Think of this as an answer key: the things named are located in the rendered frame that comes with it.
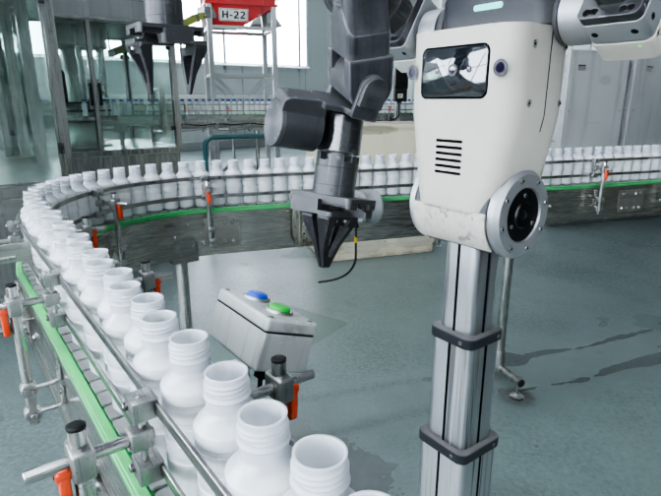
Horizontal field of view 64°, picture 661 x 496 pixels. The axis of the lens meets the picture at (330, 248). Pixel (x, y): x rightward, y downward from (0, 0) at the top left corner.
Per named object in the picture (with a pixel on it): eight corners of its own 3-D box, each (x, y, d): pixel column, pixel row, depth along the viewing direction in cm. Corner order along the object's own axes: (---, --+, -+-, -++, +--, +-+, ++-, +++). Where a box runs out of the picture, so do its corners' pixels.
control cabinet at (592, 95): (575, 213, 662) (597, 51, 610) (608, 221, 616) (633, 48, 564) (521, 217, 636) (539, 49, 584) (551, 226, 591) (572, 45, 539)
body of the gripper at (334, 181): (347, 214, 65) (355, 154, 64) (287, 202, 71) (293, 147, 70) (376, 214, 70) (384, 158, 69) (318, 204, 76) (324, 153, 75)
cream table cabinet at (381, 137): (405, 235, 552) (409, 120, 520) (435, 251, 495) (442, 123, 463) (304, 244, 518) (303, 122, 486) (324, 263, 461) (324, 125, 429)
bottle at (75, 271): (112, 344, 85) (100, 246, 80) (72, 351, 83) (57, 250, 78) (111, 330, 90) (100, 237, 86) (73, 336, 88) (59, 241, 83)
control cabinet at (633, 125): (630, 209, 689) (655, 54, 637) (665, 217, 644) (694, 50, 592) (581, 213, 664) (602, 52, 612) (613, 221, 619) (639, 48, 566)
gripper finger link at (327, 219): (322, 273, 68) (331, 201, 66) (282, 261, 72) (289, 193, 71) (352, 269, 73) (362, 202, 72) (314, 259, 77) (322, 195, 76)
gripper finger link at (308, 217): (335, 277, 66) (345, 203, 65) (294, 265, 71) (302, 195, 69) (365, 273, 72) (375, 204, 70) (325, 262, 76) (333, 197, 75)
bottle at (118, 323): (172, 400, 69) (160, 281, 65) (136, 423, 64) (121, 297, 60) (140, 388, 72) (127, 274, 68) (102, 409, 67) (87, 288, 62)
